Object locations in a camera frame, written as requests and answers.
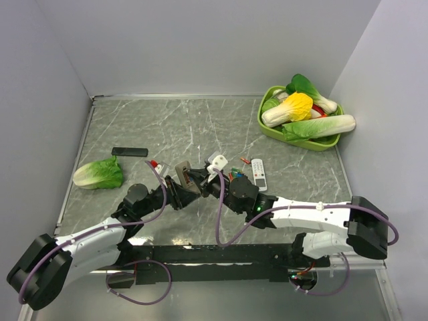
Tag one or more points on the bok choy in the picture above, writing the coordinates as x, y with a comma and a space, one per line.
302, 84

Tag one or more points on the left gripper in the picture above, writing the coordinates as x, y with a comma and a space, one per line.
178, 196

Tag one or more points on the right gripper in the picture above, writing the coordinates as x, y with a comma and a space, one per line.
200, 176

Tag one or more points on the black slim remote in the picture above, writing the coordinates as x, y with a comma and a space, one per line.
129, 151

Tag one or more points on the yellow napa cabbage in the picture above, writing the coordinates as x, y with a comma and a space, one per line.
295, 107

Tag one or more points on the beige white remote control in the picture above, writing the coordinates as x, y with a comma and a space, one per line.
185, 180

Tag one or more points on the battery pile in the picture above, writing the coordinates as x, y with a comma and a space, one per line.
235, 173

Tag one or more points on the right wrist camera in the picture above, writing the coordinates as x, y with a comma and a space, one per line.
215, 162

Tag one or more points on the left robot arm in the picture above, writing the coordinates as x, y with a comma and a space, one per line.
49, 263

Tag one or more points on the long green white cabbage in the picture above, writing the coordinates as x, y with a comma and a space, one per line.
318, 128

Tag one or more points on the black base frame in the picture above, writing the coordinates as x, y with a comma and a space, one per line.
199, 263

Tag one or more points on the green romaine lettuce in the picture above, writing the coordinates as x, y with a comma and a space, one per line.
101, 174

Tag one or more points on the white remote with display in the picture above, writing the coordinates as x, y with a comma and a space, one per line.
259, 176

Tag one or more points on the green plastic basket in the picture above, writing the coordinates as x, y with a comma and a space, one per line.
318, 145

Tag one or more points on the small green cabbage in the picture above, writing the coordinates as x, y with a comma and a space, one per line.
269, 104

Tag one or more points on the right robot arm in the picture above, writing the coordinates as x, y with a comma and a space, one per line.
357, 225

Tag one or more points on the red pepper toy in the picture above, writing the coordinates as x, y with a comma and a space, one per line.
317, 112

